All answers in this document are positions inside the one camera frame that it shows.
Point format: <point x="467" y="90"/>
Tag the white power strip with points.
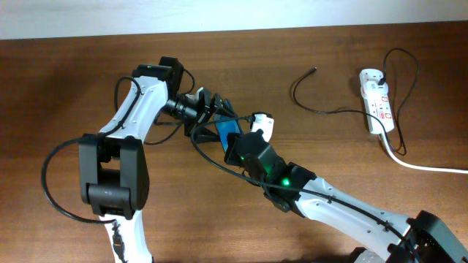
<point x="376" y="101"/>

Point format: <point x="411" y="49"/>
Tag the blue Galaxy smartphone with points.
<point x="225" y="128"/>

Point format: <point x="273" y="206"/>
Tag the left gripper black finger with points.
<point x="204" y="135"/>
<point x="218" y="107"/>

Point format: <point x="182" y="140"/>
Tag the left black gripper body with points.
<point x="191" y="112"/>

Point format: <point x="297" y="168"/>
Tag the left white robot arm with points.
<point x="114" y="177"/>

